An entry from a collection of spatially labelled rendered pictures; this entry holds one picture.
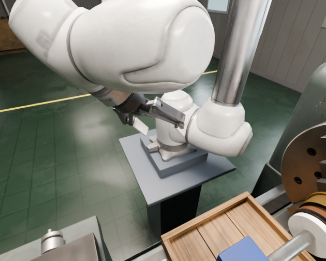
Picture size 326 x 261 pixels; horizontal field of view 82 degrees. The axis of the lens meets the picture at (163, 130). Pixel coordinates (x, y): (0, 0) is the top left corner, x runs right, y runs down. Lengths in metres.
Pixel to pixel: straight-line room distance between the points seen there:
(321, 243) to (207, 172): 0.55
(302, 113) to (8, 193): 2.13
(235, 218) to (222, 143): 0.24
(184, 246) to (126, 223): 1.07
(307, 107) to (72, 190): 1.74
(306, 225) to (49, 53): 0.48
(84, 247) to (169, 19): 0.45
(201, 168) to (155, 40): 0.77
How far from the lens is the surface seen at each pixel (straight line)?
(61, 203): 1.86
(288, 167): 0.59
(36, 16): 0.32
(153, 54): 0.18
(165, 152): 0.85
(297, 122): 0.72
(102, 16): 0.23
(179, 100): 0.73
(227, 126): 0.67
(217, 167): 0.92
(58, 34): 0.31
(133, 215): 1.62
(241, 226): 0.62
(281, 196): 0.76
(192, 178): 0.85
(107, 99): 0.39
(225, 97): 0.66
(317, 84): 0.67
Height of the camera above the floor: 1.41
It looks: 37 degrees down
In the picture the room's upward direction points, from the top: straight up
